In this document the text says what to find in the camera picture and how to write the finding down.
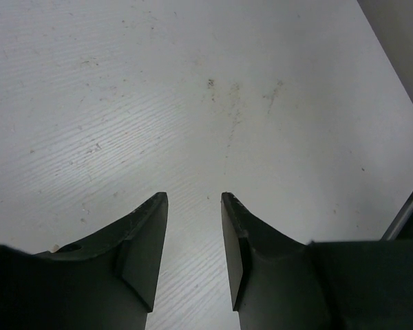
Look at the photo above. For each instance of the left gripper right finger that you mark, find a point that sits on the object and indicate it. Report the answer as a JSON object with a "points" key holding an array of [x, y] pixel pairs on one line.
{"points": [[279, 283]]}

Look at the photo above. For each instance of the left metal table rail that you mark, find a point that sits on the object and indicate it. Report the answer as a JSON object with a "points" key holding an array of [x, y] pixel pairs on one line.
{"points": [[404, 213]]}

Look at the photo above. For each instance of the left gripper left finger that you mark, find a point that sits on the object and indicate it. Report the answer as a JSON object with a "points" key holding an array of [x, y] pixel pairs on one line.
{"points": [[106, 280]]}

